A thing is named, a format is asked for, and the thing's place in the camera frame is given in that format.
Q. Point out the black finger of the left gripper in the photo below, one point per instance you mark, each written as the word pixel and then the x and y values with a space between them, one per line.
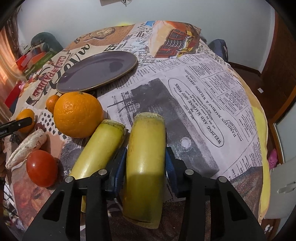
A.
pixel 8 128

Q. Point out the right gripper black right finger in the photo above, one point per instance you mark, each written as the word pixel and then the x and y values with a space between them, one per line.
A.
pixel 230 216

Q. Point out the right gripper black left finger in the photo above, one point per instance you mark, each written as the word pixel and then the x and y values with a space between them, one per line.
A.
pixel 59 218

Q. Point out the medium orange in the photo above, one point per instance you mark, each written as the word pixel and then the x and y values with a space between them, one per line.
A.
pixel 27 118

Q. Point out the peeled pomelo segment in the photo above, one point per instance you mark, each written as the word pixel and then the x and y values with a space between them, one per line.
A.
pixel 32 142

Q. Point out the yellow banana piece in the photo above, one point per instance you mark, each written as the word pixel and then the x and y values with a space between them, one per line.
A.
pixel 143 191
pixel 100 149

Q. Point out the red tomato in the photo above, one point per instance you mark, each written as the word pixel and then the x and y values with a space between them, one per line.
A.
pixel 42 168

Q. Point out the large orange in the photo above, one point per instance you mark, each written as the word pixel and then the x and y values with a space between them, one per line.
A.
pixel 77 114

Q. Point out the dark red grape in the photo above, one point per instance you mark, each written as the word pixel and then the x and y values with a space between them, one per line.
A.
pixel 40 126

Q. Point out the red box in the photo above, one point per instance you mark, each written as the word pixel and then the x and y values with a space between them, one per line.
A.
pixel 14 95

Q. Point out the small tangerine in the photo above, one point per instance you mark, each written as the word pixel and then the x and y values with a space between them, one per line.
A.
pixel 50 103

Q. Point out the orange curtain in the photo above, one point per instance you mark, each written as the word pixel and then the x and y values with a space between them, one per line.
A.
pixel 10 74

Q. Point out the green storage box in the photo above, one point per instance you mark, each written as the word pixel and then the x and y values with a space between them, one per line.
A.
pixel 37 62

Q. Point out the pink slipper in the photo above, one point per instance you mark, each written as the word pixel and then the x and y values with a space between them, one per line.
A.
pixel 273 159

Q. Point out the retro print tablecloth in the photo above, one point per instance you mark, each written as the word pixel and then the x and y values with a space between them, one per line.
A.
pixel 214 123

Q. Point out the grey plush toy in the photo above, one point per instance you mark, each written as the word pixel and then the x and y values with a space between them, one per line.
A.
pixel 48 39

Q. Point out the dark purple plate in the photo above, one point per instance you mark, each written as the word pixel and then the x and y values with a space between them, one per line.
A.
pixel 96 71

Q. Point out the blue backpack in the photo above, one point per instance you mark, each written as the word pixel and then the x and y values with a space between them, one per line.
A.
pixel 219 47

